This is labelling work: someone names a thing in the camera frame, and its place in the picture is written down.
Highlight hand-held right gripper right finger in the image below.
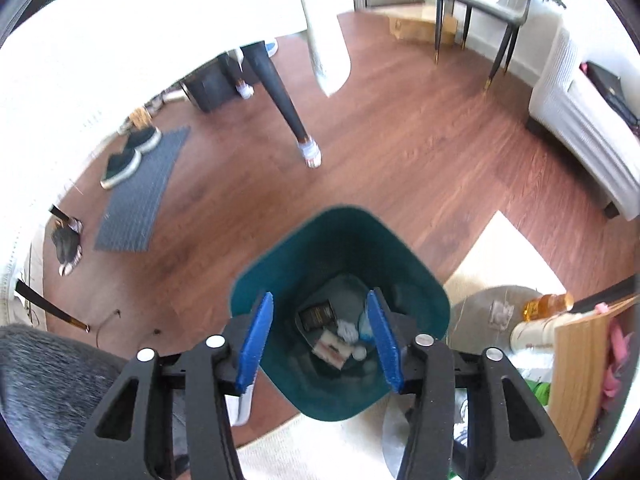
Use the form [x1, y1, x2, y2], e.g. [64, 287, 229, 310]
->
[366, 287, 583, 480]

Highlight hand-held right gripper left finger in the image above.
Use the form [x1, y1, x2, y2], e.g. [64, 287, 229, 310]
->
[57, 291, 275, 480]

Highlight black tissue pack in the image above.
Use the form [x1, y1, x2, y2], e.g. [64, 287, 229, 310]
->
[298, 301, 335, 332]

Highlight teal trash bin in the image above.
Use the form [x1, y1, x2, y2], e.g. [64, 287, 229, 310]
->
[229, 205, 452, 422]

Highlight white bottle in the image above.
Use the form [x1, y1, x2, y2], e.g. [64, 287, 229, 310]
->
[510, 320, 557, 357]

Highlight orange bottle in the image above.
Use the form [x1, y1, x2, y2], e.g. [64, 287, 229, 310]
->
[522, 292, 576, 323]

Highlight dark ribbed floor mat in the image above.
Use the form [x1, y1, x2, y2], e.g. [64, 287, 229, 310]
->
[95, 126, 192, 252]

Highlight wooden board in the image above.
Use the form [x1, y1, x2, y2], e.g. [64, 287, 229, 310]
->
[554, 295, 640, 466]

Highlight dark fuzzy slipper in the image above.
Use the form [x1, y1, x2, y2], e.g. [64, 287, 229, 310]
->
[52, 227, 84, 278]

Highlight grey fuzzy cloth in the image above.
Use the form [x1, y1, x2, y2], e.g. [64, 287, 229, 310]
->
[0, 325, 141, 480]

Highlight dark sneaker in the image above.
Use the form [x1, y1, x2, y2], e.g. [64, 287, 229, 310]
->
[122, 127, 163, 156]
[100, 147, 142, 190]

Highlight pink cloth item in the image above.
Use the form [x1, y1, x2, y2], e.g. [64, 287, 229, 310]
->
[606, 320, 637, 397]

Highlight black box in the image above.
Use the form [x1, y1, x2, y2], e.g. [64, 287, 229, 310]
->
[182, 57, 246, 113]

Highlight grey armchair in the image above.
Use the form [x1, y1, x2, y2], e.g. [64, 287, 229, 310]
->
[525, 25, 640, 221]

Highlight cardboard box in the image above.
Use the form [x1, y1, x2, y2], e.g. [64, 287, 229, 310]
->
[387, 2, 458, 46]

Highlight black bag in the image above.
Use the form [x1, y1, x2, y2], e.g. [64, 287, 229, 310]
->
[582, 61, 640, 136]

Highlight dining table with patterned cloth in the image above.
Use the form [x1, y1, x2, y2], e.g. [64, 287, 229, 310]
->
[0, 0, 352, 321]

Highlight grey chair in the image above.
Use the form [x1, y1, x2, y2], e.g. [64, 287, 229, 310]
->
[434, 0, 533, 93]

